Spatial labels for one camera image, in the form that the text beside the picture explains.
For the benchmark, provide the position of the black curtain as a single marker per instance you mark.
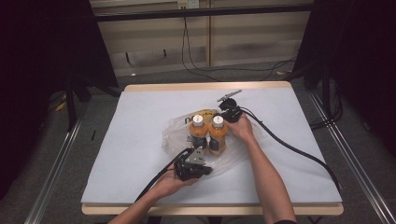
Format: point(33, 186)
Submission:
point(364, 62)
point(37, 62)

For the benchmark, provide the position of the yellow tape piece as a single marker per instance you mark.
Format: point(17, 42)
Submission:
point(60, 106)

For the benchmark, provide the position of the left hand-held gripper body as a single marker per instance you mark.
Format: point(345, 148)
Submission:
point(194, 158)

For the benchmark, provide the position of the person's right hand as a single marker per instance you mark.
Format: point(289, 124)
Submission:
point(243, 129)

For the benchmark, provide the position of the person's left hand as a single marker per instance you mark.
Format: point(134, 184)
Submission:
point(171, 183)

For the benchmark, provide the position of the white table mat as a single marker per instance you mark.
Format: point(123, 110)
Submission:
point(130, 124)

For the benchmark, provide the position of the white wall power outlet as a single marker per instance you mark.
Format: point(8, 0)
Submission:
point(188, 4)

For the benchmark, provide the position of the wooden table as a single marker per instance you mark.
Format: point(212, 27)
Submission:
point(205, 85)

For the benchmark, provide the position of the small black floor object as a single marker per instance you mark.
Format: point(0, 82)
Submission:
point(93, 135)

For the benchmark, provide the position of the clear printed plastic bag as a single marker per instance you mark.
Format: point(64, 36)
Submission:
point(176, 137)

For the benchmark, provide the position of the black metal stand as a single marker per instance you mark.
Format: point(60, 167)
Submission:
point(326, 90)
point(71, 105)

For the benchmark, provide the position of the black horizontal bar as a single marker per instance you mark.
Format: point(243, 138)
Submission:
point(202, 13)

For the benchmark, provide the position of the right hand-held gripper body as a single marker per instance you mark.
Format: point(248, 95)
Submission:
point(232, 110)

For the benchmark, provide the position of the orange juice bottle white cap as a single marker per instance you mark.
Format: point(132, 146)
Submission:
point(198, 130)
point(218, 133)

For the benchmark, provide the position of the aluminium floor rail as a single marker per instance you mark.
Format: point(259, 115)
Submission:
point(53, 174)
point(358, 161)

